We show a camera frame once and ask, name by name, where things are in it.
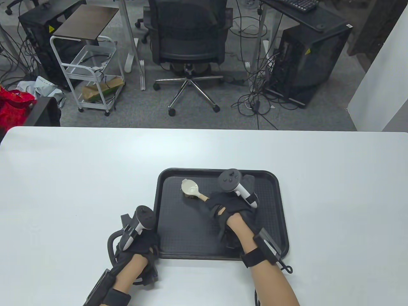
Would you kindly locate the person's right hand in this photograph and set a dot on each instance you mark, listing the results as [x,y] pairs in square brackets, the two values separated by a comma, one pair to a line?
[229,204]

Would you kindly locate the person's left hand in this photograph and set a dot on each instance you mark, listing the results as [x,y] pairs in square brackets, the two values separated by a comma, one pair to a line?
[142,244]

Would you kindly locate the white pot brush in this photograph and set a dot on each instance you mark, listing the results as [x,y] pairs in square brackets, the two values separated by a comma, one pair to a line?
[190,186]

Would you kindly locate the black plastic tray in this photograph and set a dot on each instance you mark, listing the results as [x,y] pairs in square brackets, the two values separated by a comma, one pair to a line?
[191,229]

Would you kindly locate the person's right forearm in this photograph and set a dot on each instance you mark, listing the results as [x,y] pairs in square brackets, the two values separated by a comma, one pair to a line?
[271,287]

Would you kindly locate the person's left forearm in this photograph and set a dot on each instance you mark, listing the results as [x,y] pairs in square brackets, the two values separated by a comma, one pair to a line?
[129,274]

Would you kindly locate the black white handheld controller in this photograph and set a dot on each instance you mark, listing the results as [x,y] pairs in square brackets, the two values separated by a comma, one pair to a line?
[229,181]
[145,218]

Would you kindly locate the black wrist sensor pack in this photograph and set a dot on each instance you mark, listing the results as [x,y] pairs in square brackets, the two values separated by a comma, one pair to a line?
[258,256]
[119,296]

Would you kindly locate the brown paper bag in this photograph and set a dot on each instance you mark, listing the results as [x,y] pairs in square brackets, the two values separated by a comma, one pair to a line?
[92,92]

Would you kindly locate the black chair back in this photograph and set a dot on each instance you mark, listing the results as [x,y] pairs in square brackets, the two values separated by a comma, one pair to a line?
[43,111]

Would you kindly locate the black mesh office chair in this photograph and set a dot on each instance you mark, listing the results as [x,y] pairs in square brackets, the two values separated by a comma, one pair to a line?
[191,41]

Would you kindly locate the black computer tower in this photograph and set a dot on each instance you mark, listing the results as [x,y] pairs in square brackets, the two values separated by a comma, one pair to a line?
[35,35]
[318,60]

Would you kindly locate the white desk leg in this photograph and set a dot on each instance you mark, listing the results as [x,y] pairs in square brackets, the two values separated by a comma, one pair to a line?
[129,38]
[259,35]

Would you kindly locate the white power strip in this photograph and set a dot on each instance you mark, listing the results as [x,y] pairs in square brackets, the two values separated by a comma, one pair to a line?
[98,67]

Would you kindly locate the red bag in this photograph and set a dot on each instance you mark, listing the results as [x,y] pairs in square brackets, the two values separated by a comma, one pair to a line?
[12,108]

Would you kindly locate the grey plastic bag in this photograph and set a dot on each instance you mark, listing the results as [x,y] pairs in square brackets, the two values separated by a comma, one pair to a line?
[41,84]

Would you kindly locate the black chair wheel base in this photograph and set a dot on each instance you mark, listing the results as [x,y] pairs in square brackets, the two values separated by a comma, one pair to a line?
[145,35]
[12,6]

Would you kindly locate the black desk top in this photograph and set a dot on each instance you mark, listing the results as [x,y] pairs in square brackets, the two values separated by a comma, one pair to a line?
[328,19]

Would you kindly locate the black keyboard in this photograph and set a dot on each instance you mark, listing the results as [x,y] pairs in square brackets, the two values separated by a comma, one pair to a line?
[299,4]

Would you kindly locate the brown board table top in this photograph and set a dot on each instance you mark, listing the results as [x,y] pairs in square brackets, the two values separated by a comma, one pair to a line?
[86,22]

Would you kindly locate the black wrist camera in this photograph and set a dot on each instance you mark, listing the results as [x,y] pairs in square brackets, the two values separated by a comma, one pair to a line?
[232,240]
[149,272]

